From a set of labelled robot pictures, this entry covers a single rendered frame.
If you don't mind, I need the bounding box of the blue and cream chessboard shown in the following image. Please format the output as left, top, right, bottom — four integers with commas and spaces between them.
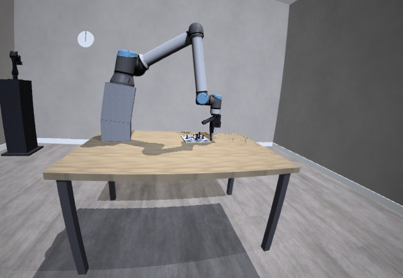
181, 136, 210, 143

